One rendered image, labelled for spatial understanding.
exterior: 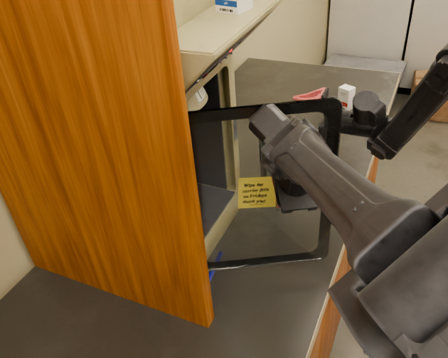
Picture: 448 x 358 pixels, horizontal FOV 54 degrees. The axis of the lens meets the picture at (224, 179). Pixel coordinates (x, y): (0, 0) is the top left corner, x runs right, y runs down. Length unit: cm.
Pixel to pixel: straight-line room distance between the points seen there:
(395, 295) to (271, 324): 73
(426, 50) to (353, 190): 356
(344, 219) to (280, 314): 67
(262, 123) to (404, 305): 47
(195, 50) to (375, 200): 43
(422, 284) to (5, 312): 101
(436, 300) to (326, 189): 17
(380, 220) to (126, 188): 56
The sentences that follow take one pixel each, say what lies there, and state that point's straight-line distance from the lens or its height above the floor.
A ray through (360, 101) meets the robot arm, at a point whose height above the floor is 128.
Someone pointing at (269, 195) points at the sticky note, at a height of 119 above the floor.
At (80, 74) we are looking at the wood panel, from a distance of 73.
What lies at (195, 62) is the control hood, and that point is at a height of 149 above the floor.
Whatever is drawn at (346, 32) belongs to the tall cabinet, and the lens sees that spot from 393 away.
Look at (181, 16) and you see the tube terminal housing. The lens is 82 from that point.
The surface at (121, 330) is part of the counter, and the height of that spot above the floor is 94.
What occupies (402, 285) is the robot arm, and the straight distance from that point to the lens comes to 27.
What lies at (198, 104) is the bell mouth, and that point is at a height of 133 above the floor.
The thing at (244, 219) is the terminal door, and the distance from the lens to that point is 92.
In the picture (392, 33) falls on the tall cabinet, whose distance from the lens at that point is 388.
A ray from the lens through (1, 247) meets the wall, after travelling 119.
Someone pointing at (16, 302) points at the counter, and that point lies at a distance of 117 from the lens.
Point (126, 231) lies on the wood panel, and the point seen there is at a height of 117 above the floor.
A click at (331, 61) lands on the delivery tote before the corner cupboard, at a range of 382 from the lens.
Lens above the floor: 175
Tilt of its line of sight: 36 degrees down
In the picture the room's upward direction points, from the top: 5 degrees counter-clockwise
